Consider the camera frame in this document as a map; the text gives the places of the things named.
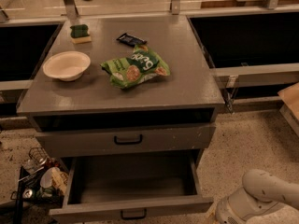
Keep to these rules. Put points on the black wire dish rack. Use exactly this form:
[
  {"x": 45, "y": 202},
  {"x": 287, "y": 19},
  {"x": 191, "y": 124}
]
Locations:
[{"x": 42, "y": 180}]

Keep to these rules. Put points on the grey top drawer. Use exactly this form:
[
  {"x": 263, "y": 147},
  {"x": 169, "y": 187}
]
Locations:
[{"x": 125, "y": 141}]

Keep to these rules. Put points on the grey drawer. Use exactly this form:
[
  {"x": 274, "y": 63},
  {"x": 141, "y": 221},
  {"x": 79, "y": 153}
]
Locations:
[
  {"x": 125, "y": 141},
  {"x": 131, "y": 186}
]

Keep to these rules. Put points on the green chip bag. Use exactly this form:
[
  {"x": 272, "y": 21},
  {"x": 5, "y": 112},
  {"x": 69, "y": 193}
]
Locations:
[{"x": 144, "y": 64}]

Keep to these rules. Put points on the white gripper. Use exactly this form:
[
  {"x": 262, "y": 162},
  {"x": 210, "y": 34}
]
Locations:
[{"x": 226, "y": 210}]

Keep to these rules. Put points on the brown cardboard box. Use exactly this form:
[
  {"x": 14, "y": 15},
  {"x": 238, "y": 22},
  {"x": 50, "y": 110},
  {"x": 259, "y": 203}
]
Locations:
[{"x": 290, "y": 108}]

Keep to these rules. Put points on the green yellow sponge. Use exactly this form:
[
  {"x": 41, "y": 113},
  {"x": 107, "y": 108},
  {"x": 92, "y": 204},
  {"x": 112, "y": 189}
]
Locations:
[{"x": 80, "y": 34}]

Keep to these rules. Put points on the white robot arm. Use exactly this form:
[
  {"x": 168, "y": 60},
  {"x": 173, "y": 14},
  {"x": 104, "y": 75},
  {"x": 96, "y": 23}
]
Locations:
[{"x": 261, "y": 193}]

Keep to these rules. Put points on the dark snack bar wrapper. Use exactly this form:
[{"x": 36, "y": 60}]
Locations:
[{"x": 131, "y": 40}]

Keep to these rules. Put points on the white bowl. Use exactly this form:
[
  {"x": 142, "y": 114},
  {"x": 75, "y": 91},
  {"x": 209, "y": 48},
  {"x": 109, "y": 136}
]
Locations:
[{"x": 66, "y": 66}]

